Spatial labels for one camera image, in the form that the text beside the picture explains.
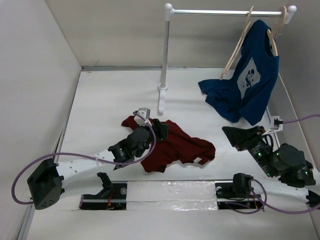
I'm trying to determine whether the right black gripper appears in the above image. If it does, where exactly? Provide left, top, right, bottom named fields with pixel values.
left=221, top=124, right=276, bottom=177

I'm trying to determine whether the dark red t shirt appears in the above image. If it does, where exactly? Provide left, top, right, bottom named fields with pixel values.
left=120, top=115, right=216, bottom=174

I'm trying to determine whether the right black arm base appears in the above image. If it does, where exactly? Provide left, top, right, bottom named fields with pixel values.
left=215, top=173, right=263, bottom=211

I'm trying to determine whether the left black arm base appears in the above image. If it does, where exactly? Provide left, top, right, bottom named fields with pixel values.
left=79, top=172, right=128, bottom=211

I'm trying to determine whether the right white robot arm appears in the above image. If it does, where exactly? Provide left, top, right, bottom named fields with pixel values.
left=222, top=126, right=320, bottom=210

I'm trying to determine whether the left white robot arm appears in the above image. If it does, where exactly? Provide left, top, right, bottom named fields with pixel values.
left=27, top=119, right=169, bottom=210

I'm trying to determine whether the blue printed t shirt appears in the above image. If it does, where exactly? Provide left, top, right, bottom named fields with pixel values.
left=198, top=20, right=280, bottom=126

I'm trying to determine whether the wooden hanger holding blue shirt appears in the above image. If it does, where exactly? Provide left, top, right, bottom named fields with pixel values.
left=266, top=6, right=288, bottom=57

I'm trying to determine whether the silver foil tape strip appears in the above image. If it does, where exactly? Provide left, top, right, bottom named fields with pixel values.
left=126, top=180, right=218, bottom=212

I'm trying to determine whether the white clothes rack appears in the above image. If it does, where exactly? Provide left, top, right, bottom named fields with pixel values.
left=157, top=3, right=297, bottom=115

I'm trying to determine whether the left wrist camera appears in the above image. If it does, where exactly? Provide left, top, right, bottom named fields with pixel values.
left=133, top=107, right=151, bottom=127

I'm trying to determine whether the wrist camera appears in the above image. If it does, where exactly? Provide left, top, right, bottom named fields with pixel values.
left=133, top=107, right=151, bottom=127
left=265, top=116, right=283, bottom=134

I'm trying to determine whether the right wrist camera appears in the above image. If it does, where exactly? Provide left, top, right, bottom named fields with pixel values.
left=265, top=116, right=283, bottom=134

